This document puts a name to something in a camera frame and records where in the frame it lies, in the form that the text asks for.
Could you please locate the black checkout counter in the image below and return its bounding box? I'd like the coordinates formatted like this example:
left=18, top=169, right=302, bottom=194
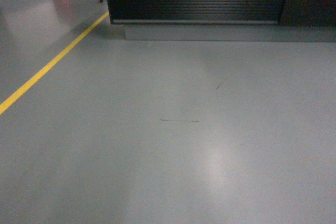
left=107, top=0, right=335, bottom=42

